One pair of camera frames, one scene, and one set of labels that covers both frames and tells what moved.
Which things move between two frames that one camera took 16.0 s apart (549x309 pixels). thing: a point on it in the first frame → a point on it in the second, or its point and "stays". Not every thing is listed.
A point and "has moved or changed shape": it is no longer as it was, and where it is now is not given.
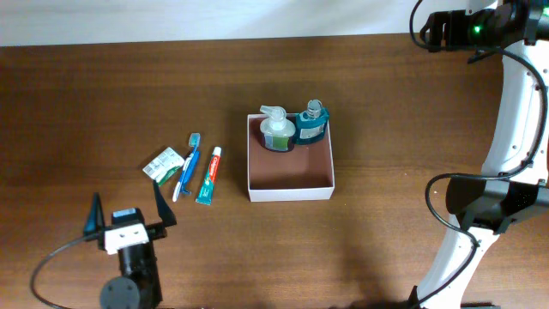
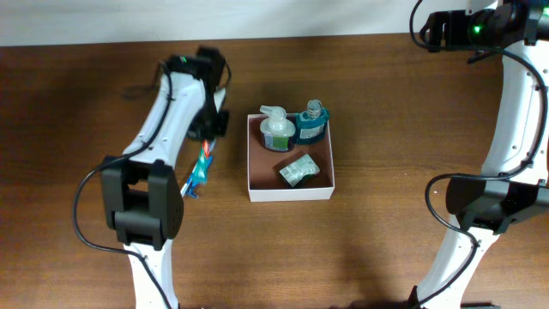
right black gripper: (455, 24) stays
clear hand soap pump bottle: (276, 130) stays
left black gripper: (157, 230) → (220, 131)
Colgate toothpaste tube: (205, 193) → (201, 172)
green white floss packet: (163, 168) has moved or changed shape
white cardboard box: (304, 173) stays
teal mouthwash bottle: (310, 124) stays
